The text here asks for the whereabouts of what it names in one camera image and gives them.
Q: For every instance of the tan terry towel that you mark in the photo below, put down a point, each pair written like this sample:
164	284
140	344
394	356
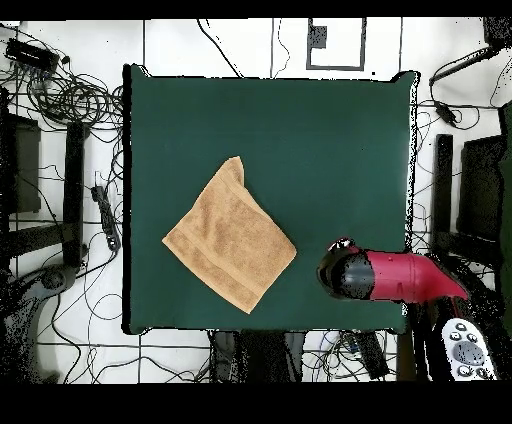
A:
232	240

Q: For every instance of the dark green table cloth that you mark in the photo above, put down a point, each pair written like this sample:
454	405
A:
320	160

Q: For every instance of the black power strip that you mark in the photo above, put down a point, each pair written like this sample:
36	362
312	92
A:
106	216

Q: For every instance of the black stand bar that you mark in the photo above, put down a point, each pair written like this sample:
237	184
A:
74	192
442	192

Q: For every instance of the black power brick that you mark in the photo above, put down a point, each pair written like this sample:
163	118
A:
372	356

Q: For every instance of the black power adapter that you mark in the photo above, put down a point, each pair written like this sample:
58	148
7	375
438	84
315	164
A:
446	112

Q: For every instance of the dark square case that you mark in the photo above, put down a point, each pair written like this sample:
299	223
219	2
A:
24	168
480	188

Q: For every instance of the black rod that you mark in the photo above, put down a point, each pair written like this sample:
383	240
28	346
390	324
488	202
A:
464	64

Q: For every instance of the black electronics box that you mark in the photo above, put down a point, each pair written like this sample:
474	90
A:
30	55

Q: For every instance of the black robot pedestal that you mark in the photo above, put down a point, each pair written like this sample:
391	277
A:
260	356

